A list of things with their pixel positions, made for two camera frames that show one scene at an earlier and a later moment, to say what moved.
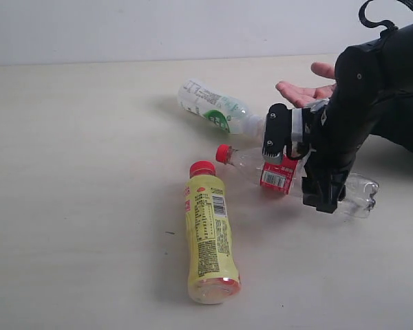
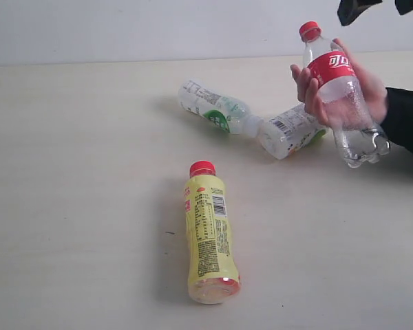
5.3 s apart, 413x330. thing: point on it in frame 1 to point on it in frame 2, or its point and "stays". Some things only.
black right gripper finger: [278, 130] to [404, 6]
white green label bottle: [223, 112] stays
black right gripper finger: [323, 188] to [348, 10]
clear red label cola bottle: [287, 177] to [359, 135]
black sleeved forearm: [400, 118] stays
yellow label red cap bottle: [213, 275] stays
